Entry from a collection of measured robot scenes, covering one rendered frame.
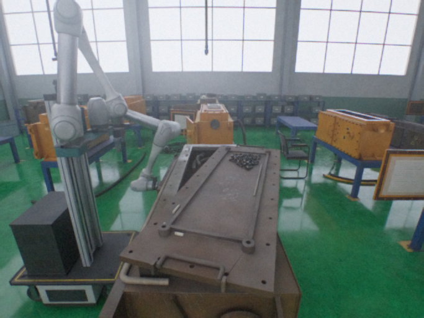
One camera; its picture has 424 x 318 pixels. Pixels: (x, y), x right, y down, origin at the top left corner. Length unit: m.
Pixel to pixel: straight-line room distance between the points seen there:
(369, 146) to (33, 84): 12.30
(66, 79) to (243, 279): 1.31
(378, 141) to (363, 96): 7.80
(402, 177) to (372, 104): 9.73
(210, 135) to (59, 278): 2.61
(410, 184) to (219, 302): 2.60
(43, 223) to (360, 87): 11.80
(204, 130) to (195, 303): 3.07
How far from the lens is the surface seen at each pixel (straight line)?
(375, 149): 4.62
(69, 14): 1.49
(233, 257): 0.74
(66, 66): 1.52
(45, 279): 2.49
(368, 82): 12.34
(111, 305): 0.84
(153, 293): 0.85
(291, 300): 0.88
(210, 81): 10.21
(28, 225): 2.24
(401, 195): 3.13
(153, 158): 1.99
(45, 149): 4.62
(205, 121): 3.67
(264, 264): 0.73
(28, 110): 8.59
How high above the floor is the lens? 1.86
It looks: 19 degrees down
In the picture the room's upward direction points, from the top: straight up
